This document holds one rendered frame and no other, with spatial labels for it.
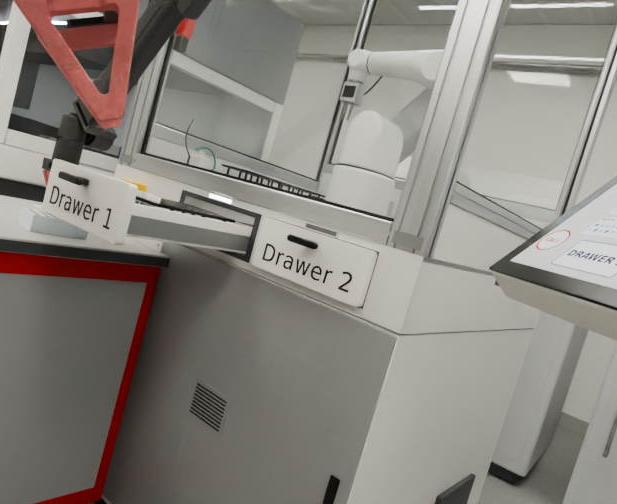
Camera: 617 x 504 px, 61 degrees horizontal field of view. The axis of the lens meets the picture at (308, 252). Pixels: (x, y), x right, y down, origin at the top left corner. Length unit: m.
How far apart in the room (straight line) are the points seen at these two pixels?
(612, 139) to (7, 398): 3.88
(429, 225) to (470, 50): 0.31
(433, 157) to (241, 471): 0.77
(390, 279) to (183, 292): 0.58
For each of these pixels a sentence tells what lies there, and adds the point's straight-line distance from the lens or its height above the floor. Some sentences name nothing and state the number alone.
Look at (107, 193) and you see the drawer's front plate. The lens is 1.02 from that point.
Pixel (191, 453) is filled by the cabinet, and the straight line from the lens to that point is 1.34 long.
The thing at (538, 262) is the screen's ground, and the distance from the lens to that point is 0.65.
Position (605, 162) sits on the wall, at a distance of 4.22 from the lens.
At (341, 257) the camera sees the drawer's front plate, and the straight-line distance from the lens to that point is 1.01.
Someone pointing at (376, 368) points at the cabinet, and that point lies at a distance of 0.99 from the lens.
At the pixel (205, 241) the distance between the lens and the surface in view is 1.11.
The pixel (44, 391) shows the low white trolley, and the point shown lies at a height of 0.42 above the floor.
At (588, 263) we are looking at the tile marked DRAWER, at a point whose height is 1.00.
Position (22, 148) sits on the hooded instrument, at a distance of 1.90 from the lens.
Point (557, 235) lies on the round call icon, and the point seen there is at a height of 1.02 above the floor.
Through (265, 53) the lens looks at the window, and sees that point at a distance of 1.33.
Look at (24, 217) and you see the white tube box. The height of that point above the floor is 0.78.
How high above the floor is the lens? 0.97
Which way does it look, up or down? 5 degrees down
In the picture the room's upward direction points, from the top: 16 degrees clockwise
